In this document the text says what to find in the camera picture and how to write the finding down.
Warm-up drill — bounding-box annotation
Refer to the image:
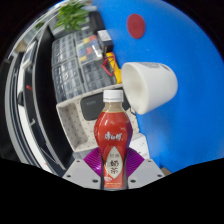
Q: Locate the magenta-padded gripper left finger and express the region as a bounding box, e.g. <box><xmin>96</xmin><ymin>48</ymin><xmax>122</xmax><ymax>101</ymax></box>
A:
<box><xmin>63</xmin><ymin>147</ymin><xmax>103</xmax><ymax>190</ymax></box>

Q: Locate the black box with white label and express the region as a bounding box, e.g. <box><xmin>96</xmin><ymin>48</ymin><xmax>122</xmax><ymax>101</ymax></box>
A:
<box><xmin>96</xmin><ymin>28</ymin><xmax>115</xmax><ymax>55</ymax></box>

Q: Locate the small grey drawer cabinet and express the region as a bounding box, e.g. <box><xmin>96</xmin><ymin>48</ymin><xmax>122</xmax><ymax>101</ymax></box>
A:
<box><xmin>50</xmin><ymin>30</ymin><xmax>101</xmax><ymax>68</ymax></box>

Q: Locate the black wall shelf unit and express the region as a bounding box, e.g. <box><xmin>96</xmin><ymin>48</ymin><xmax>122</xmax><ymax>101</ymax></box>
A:
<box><xmin>5</xmin><ymin>25</ymin><xmax>75</xmax><ymax>168</ymax></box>

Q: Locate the flat black case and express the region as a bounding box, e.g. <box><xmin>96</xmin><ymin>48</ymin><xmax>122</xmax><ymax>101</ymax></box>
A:
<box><xmin>84</xmin><ymin>12</ymin><xmax>106</xmax><ymax>34</ymax></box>

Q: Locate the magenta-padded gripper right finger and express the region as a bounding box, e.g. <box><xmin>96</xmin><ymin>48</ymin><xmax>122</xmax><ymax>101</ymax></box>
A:
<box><xmin>124</xmin><ymin>147</ymin><xmax>165</xmax><ymax>190</ymax></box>

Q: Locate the cream perforated storage tray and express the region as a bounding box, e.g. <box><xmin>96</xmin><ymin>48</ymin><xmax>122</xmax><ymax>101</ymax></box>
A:
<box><xmin>55</xmin><ymin>84</ymin><xmax>140</xmax><ymax>153</ymax></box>

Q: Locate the flat round red coaster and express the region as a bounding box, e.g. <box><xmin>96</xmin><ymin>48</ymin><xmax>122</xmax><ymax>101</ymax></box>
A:
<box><xmin>126</xmin><ymin>13</ymin><xmax>147</xmax><ymax>40</ymax></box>

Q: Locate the green potted plant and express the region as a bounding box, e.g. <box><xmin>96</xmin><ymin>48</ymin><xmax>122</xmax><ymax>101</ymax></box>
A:
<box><xmin>54</xmin><ymin>0</ymin><xmax>91</xmax><ymax>33</ymax></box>

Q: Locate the clear organizer with coloured parts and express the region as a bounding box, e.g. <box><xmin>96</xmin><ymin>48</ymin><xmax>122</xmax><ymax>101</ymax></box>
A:
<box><xmin>75</xmin><ymin>34</ymin><xmax>105</xmax><ymax>65</ymax></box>

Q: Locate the white cup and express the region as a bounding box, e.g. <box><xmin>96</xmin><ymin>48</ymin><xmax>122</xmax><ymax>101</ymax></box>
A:
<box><xmin>120</xmin><ymin>61</ymin><xmax>179</xmax><ymax>116</ymax></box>

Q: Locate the large grey drawer cabinet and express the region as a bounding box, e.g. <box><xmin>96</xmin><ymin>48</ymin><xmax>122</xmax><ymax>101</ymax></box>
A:
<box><xmin>51</xmin><ymin>57</ymin><xmax>118</xmax><ymax>103</ymax></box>

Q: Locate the black rectangular pouch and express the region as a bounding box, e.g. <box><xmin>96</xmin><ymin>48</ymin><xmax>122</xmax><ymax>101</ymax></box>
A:
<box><xmin>79</xmin><ymin>91</ymin><xmax>131</xmax><ymax>122</ymax></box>

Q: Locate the yellow and red tool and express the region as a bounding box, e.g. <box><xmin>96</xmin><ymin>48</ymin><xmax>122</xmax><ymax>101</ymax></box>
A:
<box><xmin>100</xmin><ymin>51</ymin><xmax>123</xmax><ymax>85</ymax></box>

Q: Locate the red tea drink bottle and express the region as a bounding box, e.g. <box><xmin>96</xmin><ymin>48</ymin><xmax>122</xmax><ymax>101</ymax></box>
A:
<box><xmin>93</xmin><ymin>88</ymin><xmax>134</xmax><ymax>191</ymax></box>

